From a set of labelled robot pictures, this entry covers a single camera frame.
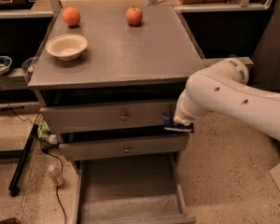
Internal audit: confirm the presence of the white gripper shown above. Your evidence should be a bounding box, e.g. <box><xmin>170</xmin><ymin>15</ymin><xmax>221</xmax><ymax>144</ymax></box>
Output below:
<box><xmin>174</xmin><ymin>91</ymin><xmax>208</xmax><ymax>126</ymax></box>

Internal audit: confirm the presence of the dark blue rxbar wrapper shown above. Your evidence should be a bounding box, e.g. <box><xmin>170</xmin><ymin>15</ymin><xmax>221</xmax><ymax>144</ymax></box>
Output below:
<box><xmin>162</xmin><ymin>113</ymin><xmax>194</xmax><ymax>133</ymax></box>

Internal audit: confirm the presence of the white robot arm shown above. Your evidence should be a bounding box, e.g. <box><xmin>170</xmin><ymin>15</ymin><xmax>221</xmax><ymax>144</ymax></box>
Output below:
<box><xmin>174</xmin><ymin>58</ymin><xmax>280</xmax><ymax>141</ymax></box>

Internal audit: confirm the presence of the grey open bottom drawer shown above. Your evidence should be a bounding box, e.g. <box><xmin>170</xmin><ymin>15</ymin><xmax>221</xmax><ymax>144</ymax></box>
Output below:
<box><xmin>73</xmin><ymin>154</ymin><xmax>196</xmax><ymax>224</ymax></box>

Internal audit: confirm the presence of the grey drawer cabinet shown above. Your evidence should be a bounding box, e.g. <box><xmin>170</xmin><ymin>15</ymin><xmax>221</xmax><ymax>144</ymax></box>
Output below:
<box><xmin>26</xmin><ymin>5</ymin><xmax>206</xmax><ymax>165</ymax></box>

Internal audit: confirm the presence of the grey middle drawer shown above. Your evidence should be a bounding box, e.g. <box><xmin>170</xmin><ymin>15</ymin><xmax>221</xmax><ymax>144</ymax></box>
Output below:
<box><xmin>60</xmin><ymin>133</ymin><xmax>189</xmax><ymax>161</ymax></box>

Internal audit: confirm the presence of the grey top drawer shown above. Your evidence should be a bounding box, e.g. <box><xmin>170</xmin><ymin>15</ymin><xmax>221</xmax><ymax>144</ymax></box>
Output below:
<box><xmin>41</xmin><ymin>100</ymin><xmax>175</xmax><ymax>133</ymax></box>

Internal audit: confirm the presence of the grey side shelf block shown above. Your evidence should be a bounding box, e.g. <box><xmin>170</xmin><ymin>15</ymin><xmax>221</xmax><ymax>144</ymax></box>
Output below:
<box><xmin>203</xmin><ymin>57</ymin><xmax>254</xmax><ymax>69</ymax></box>

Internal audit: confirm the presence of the red apple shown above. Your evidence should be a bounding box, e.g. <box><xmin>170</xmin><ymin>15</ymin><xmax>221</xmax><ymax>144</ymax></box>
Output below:
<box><xmin>125</xmin><ymin>7</ymin><xmax>143</xmax><ymax>26</ymax></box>

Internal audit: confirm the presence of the white paper bowl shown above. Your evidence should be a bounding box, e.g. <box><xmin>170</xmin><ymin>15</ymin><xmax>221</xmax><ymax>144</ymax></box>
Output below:
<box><xmin>46</xmin><ymin>35</ymin><xmax>88</xmax><ymax>61</ymax></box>

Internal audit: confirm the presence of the green white bottle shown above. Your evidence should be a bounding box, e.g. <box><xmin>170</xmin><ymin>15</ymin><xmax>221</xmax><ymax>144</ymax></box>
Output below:
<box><xmin>37</xmin><ymin>120</ymin><xmax>59</xmax><ymax>147</ymax></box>

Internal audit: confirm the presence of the clear plastic bottle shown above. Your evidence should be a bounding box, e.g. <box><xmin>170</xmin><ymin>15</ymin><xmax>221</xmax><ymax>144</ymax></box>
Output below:
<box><xmin>48</xmin><ymin>165</ymin><xmax>64</xmax><ymax>187</ymax></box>

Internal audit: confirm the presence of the clear plastic cup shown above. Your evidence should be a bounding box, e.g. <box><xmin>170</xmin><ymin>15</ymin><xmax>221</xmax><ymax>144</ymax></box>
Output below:
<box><xmin>21</xmin><ymin>57</ymin><xmax>38</xmax><ymax>74</ymax></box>

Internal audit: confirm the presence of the black wheeled stand leg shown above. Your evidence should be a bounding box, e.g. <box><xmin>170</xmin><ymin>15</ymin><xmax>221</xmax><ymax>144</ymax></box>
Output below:
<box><xmin>8</xmin><ymin>124</ymin><xmax>38</xmax><ymax>197</ymax></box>

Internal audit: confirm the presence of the blue patterned bowl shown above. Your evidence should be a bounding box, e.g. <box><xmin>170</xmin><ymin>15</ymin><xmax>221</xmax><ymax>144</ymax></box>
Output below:
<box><xmin>0</xmin><ymin>56</ymin><xmax>12</xmax><ymax>76</ymax></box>

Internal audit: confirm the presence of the black floor cable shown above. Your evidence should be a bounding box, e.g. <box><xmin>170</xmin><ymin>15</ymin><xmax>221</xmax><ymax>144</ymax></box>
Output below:
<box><xmin>0</xmin><ymin>77</ymin><xmax>67</xmax><ymax>224</ymax></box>

